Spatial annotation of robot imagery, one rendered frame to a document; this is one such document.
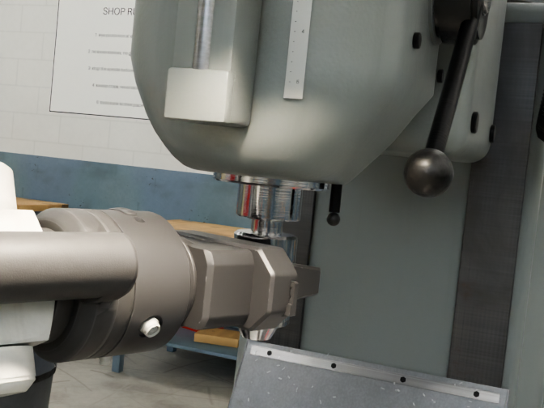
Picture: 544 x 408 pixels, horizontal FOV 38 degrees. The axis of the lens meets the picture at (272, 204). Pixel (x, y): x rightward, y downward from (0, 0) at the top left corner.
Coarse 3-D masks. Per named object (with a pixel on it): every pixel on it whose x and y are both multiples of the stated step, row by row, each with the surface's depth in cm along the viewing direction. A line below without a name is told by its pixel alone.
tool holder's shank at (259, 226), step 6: (252, 222) 57; (258, 222) 57; (264, 222) 56; (270, 222) 56; (276, 222) 57; (282, 222) 57; (252, 228) 57; (258, 228) 57; (264, 228) 56; (270, 228) 56; (276, 228) 57; (282, 228) 57; (270, 234) 57; (276, 234) 57
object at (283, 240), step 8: (240, 232) 56; (248, 232) 56; (256, 240) 55; (264, 240) 55; (272, 240) 55; (280, 240) 56; (288, 240) 56; (296, 240) 57; (288, 248) 56; (296, 248) 57
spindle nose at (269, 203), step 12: (240, 192) 56; (252, 192) 55; (264, 192) 55; (276, 192) 55; (288, 192) 55; (300, 192) 56; (240, 204) 56; (252, 204) 55; (264, 204) 55; (276, 204) 55; (288, 204) 56; (300, 204) 57; (252, 216) 55; (264, 216) 55; (276, 216) 55; (288, 216) 56
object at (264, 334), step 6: (240, 330) 57; (246, 330) 57; (258, 330) 56; (264, 330) 57; (270, 330) 57; (246, 336) 57; (252, 336) 57; (258, 336) 57; (264, 336) 57; (270, 336) 57
